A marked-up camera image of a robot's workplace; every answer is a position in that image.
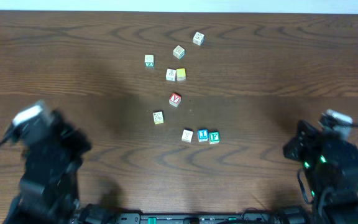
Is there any green letter F block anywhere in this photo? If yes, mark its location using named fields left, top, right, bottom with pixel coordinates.
left=209, top=131, right=221, bottom=144

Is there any blue letter L block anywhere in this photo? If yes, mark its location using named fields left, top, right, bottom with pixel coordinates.
left=197, top=129, right=209, bottom=142

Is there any white letter Y block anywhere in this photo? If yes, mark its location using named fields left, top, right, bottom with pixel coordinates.
left=181, top=129, right=193, bottom=142

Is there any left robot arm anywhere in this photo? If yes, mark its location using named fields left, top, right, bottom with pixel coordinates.
left=4, top=110, right=116, bottom=223

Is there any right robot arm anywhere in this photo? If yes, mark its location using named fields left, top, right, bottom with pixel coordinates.
left=283, top=120, right=358, bottom=223

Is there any yellow-edged picture block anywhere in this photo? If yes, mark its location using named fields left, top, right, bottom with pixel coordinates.
left=153, top=111, right=164, bottom=124

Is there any red letter A block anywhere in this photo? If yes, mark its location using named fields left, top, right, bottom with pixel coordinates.
left=168, top=93, right=181, bottom=107

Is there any white block green side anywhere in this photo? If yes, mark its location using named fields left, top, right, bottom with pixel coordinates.
left=144, top=54, right=155, bottom=67

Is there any white picture block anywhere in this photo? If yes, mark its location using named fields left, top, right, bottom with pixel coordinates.
left=165, top=68, right=177, bottom=82

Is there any yellow block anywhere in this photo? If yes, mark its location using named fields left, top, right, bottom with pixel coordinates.
left=176, top=68, right=186, bottom=81

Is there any white block teal side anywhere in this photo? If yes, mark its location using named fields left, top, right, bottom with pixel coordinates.
left=173, top=45, right=185, bottom=59

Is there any white block top right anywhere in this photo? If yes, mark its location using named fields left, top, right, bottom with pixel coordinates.
left=193, top=32, right=204, bottom=46

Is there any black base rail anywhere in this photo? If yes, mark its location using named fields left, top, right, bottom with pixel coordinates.
left=115, top=207, right=311, bottom=224

